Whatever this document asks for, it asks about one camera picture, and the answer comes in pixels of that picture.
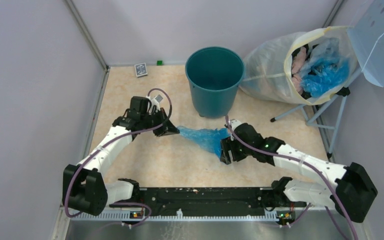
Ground white slotted cable duct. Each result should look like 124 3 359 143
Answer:
72 209 279 222

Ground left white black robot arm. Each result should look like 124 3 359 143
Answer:
62 95 180 217

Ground playing card deck box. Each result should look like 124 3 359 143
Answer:
134 62 148 78

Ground aluminium frame post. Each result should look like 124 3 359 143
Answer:
63 0 109 72

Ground large translucent stuffed bag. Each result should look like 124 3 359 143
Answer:
239 26 358 106

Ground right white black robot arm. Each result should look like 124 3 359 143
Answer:
220 119 378 223

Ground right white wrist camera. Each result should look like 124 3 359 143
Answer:
225 119 243 131

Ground perforated white metal panel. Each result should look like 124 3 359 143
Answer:
347 0 384 88

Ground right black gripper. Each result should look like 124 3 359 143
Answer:
220 135 254 165

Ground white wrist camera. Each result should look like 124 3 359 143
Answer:
147 94 164 113
225 119 243 131

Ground blue bags inside large bag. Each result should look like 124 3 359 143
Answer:
299 37 350 98

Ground teal plastic trash bin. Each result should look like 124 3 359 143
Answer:
185 46 245 119

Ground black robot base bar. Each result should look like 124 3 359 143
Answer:
128 187 307 217

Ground blue plastic trash bag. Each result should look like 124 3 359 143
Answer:
177 126 230 158

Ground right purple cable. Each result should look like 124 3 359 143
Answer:
224 115 360 240

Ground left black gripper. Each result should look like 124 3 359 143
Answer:
140 107 180 137

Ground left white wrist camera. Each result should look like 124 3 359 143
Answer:
147 94 164 113

